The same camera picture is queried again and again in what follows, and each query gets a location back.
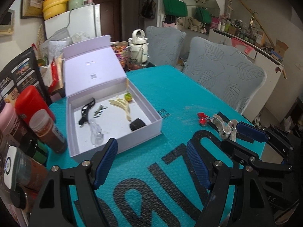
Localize pearl grey hair claw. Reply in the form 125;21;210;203
211;114;238;142

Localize blue fishbone hair clip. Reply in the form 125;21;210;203
93;105;107;118

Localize red propeller hair clip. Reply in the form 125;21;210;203
197;112;211;127

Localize black hair claw clip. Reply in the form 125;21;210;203
78;98;95;126

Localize cream hair claw clip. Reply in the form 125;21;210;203
109;96;131;121

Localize yellow green ball hair clip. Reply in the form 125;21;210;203
124;79;133;103

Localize clear plastic hair clip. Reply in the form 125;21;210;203
89;121;104;147

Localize small black object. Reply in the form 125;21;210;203
129;118;146;131

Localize lavender open gift box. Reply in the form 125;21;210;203
63;35;162;162

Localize white sideboard cabinet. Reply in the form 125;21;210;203
209;28;284;121

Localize near grey leaf chair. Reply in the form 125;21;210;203
182;37;267;114

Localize grey leaf chair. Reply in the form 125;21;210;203
182;37;267;114
146;26;186;67

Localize brown spice jar clear lid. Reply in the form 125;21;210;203
29;109;67;154

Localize cardboard box on cabinet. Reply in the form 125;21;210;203
271;40;289;61

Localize red lidded container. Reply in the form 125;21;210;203
14;85;55;124

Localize white electric kettle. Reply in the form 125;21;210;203
128;29;149;67

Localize instant noodle cup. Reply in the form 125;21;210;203
110;42;128;68

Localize pink lidded jar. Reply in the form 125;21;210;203
0;103;28;147

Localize black snack bag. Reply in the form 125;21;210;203
1;47;52;105

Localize far grey leaf chair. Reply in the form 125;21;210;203
146;26;186;67

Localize white refrigerator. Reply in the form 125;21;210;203
44;4;102;39

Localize green tote bag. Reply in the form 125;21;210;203
162;0;188;17

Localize brown door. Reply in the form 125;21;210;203
93;0;122;42

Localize yellow pot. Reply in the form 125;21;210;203
42;0;70;21

